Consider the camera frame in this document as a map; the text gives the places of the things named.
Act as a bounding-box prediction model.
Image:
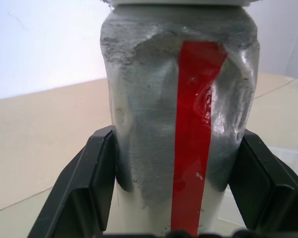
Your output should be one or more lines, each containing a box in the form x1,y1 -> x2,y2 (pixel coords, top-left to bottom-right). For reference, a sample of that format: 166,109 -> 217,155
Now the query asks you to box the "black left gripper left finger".
27,125 -> 120,238

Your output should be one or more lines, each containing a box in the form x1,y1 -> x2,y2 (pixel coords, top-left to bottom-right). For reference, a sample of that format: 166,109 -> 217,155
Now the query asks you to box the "clear plastic square container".
214,145 -> 298,230

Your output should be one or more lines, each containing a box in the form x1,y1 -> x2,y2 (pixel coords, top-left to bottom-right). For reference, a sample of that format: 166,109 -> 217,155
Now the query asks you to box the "white bottle with red stripe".
98,3 -> 261,238

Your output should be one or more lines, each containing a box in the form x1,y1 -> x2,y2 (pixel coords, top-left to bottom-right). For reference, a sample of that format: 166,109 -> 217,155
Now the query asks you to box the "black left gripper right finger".
227,129 -> 298,238

